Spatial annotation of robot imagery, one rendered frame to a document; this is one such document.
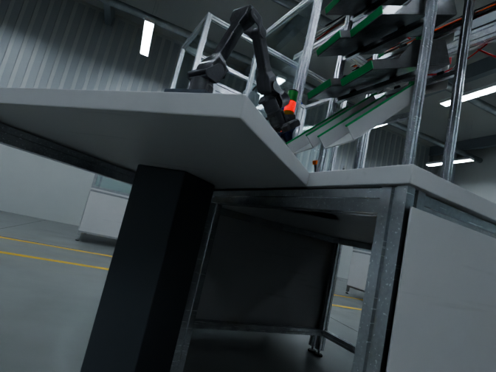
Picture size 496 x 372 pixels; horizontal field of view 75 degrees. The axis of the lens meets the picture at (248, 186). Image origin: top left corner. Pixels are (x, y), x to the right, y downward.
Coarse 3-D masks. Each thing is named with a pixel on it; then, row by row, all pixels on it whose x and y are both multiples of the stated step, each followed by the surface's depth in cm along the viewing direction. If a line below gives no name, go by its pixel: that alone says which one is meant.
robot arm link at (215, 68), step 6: (210, 66) 93; (216, 66) 95; (222, 66) 97; (192, 72) 96; (198, 72) 95; (204, 72) 94; (210, 72) 93; (216, 72) 95; (222, 72) 97; (210, 78) 93; (216, 78) 95
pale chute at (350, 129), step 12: (384, 96) 99; (396, 96) 85; (408, 96) 86; (372, 108) 82; (384, 108) 83; (396, 108) 84; (348, 120) 94; (360, 120) 80; (372, 120) 81; (384, 120) 83; (324, 132) 91; (336, 132) 93; (348, 132) 94; (360, 132) 80; (324, 144) 91; (336, 144) 87
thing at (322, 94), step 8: (328, 80) 96; (336, 80) 97; (320, 88) 101; (328, 88) 97; (336, 88) 99; (344, 88) 101; (352, 88) 103; (360, 88) 105; (384, 88) 112; (312, 96) 106; (320, 96) 106; (328, 96) 108; (336, 96) 110
